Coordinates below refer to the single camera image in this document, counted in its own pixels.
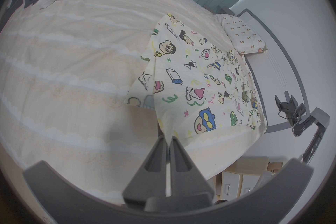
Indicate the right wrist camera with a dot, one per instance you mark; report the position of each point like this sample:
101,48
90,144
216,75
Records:
301,109

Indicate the pale wooden cabinet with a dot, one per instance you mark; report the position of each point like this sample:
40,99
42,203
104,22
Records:
244,167

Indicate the grey bedside table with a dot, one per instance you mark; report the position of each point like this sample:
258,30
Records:
220,9

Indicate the bed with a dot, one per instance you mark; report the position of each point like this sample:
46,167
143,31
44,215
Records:
65,73

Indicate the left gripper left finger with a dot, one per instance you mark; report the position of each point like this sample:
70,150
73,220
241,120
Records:
151,175

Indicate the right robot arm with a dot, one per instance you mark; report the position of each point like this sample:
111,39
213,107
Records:
319,116

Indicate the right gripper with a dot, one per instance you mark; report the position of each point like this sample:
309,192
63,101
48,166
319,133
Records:
287,108

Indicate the white printed pillow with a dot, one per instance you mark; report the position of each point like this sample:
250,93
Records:
241,34

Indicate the white printed pyjama top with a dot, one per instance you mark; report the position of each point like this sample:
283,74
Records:
189,73

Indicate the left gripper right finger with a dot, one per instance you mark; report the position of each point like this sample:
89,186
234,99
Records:
186,178

